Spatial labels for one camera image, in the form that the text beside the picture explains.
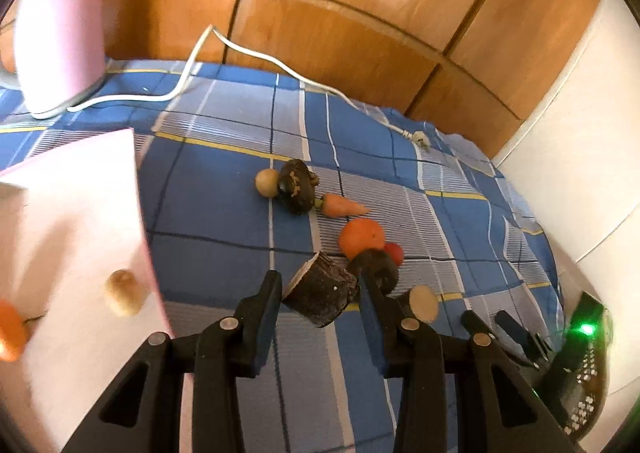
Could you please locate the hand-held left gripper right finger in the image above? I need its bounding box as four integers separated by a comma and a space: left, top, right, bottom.
357, 268, 583, 453

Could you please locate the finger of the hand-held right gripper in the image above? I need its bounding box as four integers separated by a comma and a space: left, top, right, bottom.
495, 310, 553, 370
460, 310, 494, 339

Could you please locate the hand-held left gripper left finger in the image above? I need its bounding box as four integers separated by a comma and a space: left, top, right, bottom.
62, 269, 286, 453

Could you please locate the dark bark wood block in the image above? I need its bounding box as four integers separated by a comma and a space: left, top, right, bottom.
281, 251, 361, 329

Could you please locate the dark brown water chestnut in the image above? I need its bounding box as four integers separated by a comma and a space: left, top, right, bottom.
347, 249, 400, 293
276, 158, 321, 215

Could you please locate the red cherry tomato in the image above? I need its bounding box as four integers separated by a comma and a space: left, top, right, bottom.
382, 242, 405, 268

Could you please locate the orange tangerine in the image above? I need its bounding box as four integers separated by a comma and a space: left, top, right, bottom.
338, 218, 386, 258

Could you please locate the small orange carrot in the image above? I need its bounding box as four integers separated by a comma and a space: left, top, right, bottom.
315, 193, 372, 220

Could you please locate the small tan round fruit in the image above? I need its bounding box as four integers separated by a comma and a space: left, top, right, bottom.
255, 168, 281, 198
104, 269, 146, 317

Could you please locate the pink white cardboard box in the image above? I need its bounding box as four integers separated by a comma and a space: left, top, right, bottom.
0, 128, 173, 453

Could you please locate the blue plaid tablecloth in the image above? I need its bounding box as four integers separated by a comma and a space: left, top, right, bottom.
0, 58, 566, 453

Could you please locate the white cabinet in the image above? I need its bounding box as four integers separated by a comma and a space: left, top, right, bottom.
492, 0, 640, 334

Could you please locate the orange vegetable piece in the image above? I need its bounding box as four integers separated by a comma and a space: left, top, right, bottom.
0, 299, 27, 362

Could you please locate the pink electric kettle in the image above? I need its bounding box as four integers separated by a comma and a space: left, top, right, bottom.
12, 0, 116, 120

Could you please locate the white power cord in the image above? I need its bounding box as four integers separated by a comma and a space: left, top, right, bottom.
65, 24, 433, 151

